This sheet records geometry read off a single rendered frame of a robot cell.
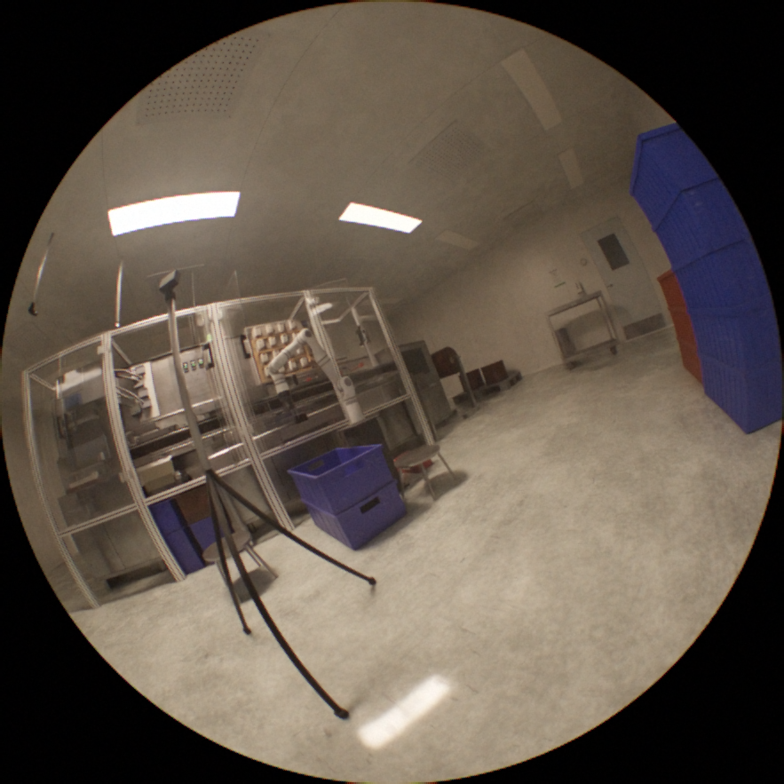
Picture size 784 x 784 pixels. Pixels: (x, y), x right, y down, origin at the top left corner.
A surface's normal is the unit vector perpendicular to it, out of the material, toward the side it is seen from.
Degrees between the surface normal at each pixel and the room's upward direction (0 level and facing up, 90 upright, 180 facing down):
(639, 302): 90
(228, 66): 180
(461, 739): 0
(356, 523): 90
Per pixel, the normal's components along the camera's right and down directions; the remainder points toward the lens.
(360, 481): 0.58, -0.22
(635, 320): -0.72, 0.28
